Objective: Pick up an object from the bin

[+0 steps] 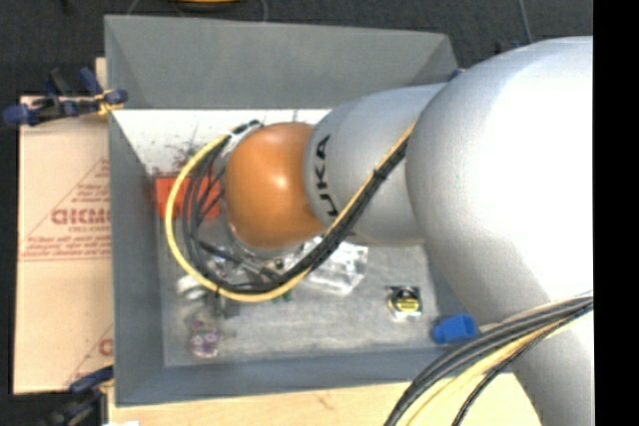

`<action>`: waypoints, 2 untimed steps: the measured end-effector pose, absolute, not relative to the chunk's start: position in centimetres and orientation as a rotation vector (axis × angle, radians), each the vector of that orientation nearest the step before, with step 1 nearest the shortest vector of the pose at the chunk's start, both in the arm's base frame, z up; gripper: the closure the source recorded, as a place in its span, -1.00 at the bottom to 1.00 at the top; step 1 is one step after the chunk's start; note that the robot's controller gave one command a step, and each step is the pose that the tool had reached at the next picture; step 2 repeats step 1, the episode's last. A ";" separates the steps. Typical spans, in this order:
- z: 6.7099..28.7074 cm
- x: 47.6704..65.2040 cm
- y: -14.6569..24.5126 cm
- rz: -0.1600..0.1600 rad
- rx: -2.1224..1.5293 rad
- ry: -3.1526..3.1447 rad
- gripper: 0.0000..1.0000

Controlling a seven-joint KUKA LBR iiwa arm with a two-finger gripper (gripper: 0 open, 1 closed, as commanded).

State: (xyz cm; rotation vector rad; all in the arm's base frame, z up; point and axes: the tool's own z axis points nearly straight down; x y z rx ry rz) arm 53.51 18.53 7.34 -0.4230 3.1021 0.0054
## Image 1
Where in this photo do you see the purple patterned object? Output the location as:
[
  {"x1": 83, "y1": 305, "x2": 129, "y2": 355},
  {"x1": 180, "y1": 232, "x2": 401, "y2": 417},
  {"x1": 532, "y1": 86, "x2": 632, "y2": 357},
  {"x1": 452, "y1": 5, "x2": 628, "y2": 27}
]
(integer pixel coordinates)
[{"x1": 185, "y1": 317, "x2": 222, "y2": 359}]

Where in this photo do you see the orange flat packet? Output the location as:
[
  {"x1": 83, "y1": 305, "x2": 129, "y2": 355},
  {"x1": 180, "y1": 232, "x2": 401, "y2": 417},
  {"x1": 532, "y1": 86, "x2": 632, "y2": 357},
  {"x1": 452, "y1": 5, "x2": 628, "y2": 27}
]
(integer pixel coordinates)
[{"x1": 153, "y1": 178, "x2": 224, "y2": 221}]

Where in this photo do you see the black and yellow round object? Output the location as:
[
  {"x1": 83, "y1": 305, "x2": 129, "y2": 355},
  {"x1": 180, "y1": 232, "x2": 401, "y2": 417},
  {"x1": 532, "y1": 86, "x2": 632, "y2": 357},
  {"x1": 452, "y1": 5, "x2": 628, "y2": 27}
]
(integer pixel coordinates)
[{"x1": 385, "y1": 284, "x2": 424, "y2": 322}]

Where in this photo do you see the blue block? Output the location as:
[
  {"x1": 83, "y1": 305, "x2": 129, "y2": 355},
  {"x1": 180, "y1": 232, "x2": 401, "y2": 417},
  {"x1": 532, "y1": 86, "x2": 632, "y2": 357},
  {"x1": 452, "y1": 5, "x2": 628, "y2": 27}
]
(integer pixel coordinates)
[{"x1": 430, "y1": 312, "x2": 479, "y2": 345}]

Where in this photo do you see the grey metal bin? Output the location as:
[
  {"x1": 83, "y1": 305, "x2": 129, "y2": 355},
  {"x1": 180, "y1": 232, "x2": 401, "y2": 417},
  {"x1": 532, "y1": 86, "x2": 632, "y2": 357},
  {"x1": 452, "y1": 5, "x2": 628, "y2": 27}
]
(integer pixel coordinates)
[{"x1": 103, "y1": 14, "x2": 515, "y2": 408}]

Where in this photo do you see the brown cardboard board red print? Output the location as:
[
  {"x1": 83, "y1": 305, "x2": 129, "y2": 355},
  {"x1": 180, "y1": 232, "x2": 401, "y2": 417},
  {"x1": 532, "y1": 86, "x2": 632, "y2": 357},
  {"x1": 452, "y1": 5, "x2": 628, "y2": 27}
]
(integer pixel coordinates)
[{"x1": 12, "y1": 57, "x2": 115, "y2": 395}]

